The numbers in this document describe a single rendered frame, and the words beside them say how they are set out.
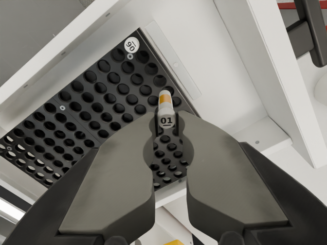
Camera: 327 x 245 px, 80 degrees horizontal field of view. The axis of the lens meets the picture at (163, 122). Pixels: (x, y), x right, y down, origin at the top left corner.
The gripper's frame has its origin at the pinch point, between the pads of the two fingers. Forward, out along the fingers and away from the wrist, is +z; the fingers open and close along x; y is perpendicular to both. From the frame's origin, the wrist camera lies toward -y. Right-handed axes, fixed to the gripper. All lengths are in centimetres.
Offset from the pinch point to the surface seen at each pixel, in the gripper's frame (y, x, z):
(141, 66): -1.2, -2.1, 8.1
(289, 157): 23.5, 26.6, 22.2
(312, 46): -2.4, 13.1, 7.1
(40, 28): -3, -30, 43
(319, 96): 8.8, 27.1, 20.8
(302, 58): 2.2, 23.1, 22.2
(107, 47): -2.2, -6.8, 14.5
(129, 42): -3.5, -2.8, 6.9
